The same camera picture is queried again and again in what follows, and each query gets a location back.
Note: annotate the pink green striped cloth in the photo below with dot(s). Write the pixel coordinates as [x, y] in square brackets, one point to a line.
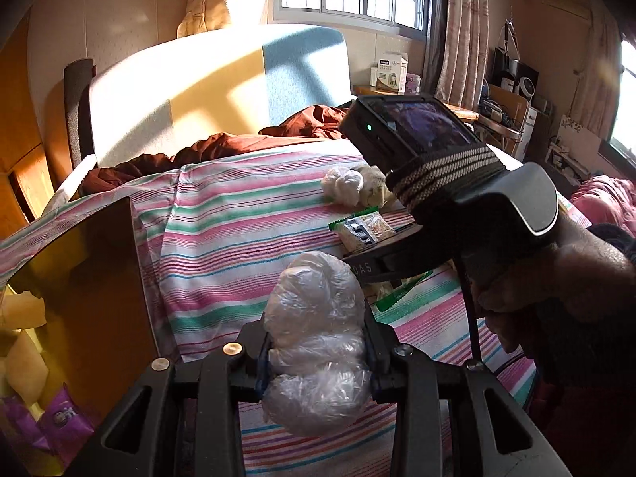
[223, 238]

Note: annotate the purple snack packet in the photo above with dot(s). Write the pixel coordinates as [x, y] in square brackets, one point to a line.
[15, 420]
[64, 415]

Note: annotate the white round fan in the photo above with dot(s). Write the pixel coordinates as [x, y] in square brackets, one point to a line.
[527, 84]

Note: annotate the clear cracker packet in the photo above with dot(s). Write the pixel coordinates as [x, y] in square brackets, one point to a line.
[362, 231]

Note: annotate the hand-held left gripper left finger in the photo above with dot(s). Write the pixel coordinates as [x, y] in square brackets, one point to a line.
[263, 367]

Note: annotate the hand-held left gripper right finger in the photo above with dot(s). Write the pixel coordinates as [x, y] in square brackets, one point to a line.
[385, 353]

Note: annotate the cluttered wooden desk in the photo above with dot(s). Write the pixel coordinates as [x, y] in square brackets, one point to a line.
[502, 109]

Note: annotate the person's right forearm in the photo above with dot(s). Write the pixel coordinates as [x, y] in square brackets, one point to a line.
[596, 407]

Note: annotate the person's right hand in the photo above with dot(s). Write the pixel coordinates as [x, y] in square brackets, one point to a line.
[571, 298]

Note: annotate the golden tin box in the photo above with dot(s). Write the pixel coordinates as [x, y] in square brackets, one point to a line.
[99, 268]

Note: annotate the brown blanket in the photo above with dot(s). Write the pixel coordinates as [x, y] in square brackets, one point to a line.
[223, 146]

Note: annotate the large white plastic-wrapped bundle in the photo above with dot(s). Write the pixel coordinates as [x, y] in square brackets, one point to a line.
[313, 318]

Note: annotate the pink quilt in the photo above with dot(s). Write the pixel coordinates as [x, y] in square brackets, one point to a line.
[603, 194]

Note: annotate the patterned brown curtain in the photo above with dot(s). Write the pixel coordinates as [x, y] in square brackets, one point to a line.
[462, 35]

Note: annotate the wooden wardrobe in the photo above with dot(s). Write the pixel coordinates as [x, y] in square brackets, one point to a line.
[20, 134]

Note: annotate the small purple box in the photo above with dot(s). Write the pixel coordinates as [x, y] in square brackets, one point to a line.
[414, 83]

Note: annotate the black rolled mat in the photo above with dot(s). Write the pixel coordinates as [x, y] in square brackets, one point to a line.
[77, 109]

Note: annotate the small white plastic-wrapped ball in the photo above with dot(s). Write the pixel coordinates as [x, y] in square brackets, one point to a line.
[343, 186]

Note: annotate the white carton box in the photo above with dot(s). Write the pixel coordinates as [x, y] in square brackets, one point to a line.
[392, 73]

